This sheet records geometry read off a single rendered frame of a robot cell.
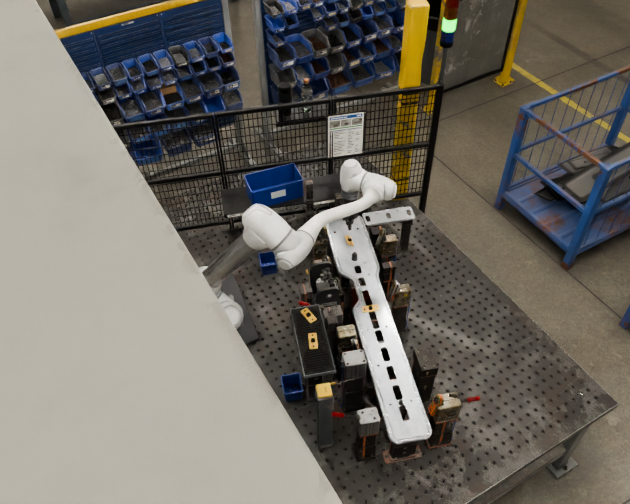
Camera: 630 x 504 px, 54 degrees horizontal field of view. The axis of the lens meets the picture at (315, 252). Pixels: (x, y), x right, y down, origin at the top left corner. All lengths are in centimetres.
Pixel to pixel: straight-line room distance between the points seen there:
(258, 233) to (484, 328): 144
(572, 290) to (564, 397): 154
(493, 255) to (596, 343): 95
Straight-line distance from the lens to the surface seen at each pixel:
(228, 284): 332
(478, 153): 572
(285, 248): 265
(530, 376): 339
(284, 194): 355
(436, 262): 375
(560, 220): 501
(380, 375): 289
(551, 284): 477
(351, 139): 364
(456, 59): 607
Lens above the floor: 346
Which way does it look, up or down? 47 degrees down
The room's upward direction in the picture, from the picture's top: 2 degrees counter-clockwise
